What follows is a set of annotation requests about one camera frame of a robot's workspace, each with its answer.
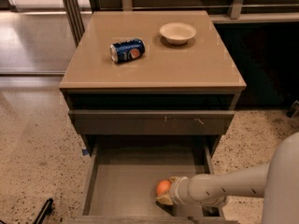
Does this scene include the blue pepsi can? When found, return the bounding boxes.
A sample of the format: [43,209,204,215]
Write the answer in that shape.
[110,38,145,63]

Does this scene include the orange fruit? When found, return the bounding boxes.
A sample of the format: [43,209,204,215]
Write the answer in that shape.
[156,180,172,196]

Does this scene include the metal door frame post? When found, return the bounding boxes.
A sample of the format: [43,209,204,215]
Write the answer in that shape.
[63,0,85,46]

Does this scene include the black object on floor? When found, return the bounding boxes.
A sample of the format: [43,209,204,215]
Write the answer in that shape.
[33,198,53,224]

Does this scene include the grey drawer cabinet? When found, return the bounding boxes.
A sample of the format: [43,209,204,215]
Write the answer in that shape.
[60,11,246,151]

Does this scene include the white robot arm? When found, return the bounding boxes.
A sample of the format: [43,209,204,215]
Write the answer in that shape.
[156,133,299,224]

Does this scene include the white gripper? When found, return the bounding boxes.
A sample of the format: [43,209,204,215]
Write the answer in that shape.
[156,176,190,205]

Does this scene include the white bowl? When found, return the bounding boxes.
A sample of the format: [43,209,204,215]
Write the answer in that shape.
[160,22,196,45]

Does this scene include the blue tape piece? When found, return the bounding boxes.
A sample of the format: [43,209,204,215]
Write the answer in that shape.
[82,149,89,156]

